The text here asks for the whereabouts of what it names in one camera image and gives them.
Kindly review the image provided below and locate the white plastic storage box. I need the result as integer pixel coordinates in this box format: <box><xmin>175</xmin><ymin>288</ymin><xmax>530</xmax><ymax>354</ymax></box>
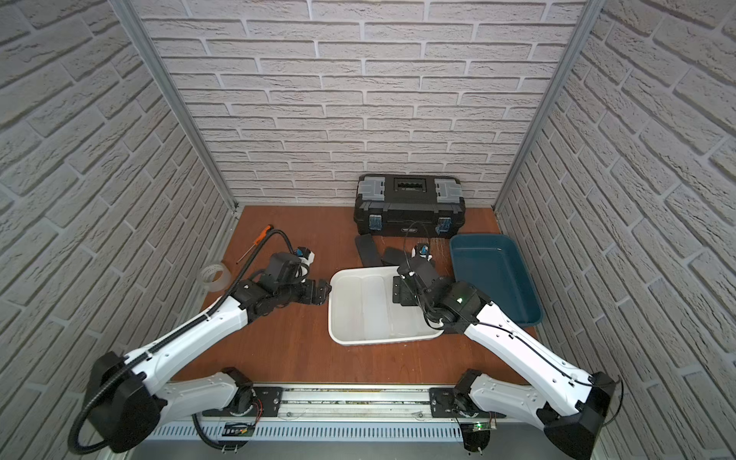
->
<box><xmin>328</xmin><ymin>266</ymin><xmax>442</xmax><ymax>346</ymax></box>

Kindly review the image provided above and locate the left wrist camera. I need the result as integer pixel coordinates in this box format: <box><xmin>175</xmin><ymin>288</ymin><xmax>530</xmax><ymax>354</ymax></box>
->
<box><xmin>295</xmin><ymin>246</ymin><xmax>315</xmax><ymax>266</ymax></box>

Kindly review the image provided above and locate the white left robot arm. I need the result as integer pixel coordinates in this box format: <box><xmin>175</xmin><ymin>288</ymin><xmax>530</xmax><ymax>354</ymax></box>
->
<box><xmin>68</xmin><ymin>247</ymin><xmax>331</xmax><ymax>454</ymax></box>

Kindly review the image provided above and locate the black plastic toolbox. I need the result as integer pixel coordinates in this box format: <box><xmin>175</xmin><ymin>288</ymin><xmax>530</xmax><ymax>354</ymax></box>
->
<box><xmin>354</xmin><ymin>174</ymin><xmax>466</xmax><ymax>239</ymax></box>

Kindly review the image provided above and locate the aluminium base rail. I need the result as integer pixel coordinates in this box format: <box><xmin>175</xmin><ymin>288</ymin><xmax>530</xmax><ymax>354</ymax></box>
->
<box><xmin>148</xmin><ymin>377</ymin><xmax>581</xmax><ymax>449</ymax></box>

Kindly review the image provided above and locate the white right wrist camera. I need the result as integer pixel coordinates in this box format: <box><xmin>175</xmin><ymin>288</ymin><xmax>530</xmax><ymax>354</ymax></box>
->
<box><xmin>412</xmin><ymin>243</ymin><xmax>432</xmax><ymax>261</ymax></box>

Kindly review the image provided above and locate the black corrugated left cable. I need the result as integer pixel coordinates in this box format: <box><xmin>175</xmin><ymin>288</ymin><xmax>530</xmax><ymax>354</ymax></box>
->
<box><xmin>67</xmin><ymin>228</ymin><xmax>297</xmax><ymax>455</ymax></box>

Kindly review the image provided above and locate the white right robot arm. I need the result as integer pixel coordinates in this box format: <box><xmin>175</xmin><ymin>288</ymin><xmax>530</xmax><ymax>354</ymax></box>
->
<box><xmin>398</xmin><ymin>256</ymin><xmax>617</xmax><ymax>459</ymax></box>

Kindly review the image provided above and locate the long black pencil case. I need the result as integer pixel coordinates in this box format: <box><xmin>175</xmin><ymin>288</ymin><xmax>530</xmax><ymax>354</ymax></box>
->
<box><xmin>355</xmin><ymin>234</ymin><xmax>383</xmax><ymax>268</ymax></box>

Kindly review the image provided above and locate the teal plastic storage tray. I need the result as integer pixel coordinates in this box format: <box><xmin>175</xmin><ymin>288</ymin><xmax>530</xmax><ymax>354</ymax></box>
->
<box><xmin>450</xmin><ymin>234</ymin><xmax>544</xmax><ymax>328</ymax></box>

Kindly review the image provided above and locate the clear tape roll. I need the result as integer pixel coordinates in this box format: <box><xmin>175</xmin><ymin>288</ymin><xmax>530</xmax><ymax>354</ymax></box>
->
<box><xmin>199</xmin><ymin>263</ymin><xmax>232</xmax><ymax>292</ymax></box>

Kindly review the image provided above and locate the orange handled screwdriver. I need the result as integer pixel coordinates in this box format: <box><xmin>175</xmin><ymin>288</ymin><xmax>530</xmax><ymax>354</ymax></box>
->
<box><xmin>236</xmin><ymin>224</ymin><xmax>274</xmax><ymax>265</ymax></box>

